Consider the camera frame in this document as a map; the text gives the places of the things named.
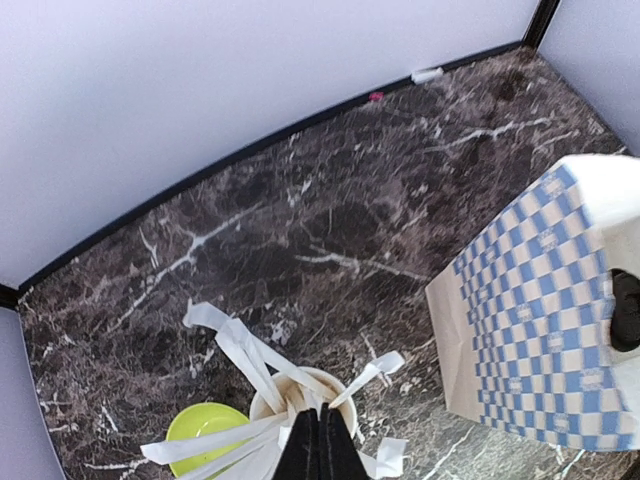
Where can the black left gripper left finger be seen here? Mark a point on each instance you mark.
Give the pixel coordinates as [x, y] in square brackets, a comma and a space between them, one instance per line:
[300, 457]

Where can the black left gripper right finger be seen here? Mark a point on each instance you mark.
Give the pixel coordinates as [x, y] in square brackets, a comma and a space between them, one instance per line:
[338, 457]

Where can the white straw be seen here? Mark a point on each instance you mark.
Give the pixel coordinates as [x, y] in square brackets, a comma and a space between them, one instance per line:
[386, 364]
[248, 353]
[170, 451]

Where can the blue checkered paper bag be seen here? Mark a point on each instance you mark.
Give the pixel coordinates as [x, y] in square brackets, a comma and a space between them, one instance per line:
[522, 315]

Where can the black coffee cup lid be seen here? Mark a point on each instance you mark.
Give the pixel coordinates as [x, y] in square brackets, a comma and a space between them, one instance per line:
[624, 326]

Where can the paper cup holding straws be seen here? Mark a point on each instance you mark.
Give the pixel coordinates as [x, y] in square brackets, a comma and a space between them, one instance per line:
[298, 397]

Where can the green plastic bowl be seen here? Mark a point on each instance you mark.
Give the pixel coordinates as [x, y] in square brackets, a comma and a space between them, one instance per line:
[199, 420]

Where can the left black frame post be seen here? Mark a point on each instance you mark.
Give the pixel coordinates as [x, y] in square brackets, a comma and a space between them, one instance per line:
[9, 297]

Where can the black frame post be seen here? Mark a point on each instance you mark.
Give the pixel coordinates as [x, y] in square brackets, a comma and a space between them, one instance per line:
[9, 297]
[540, 23]

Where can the right black frame post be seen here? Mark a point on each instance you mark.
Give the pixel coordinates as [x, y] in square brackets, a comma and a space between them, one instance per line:
[540, 23]

